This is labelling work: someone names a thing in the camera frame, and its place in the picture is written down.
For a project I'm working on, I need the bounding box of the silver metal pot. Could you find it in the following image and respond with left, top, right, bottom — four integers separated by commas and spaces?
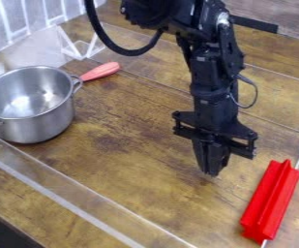
0, 66, 84, 143

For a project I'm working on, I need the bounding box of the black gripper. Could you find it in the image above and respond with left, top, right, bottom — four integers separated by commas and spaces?
173, 111, 258, 176

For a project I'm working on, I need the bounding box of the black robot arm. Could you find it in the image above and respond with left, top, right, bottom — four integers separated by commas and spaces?
121, 0, 258, 176

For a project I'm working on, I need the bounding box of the clear acrylic triangle stand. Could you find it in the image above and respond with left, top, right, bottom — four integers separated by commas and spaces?
57, 26, 106, 60

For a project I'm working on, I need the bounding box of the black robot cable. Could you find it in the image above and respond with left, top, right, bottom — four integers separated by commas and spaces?
84, 0, 168, 57

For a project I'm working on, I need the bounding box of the red plastic bracket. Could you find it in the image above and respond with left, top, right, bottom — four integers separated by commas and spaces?
239, 159, 299, 244

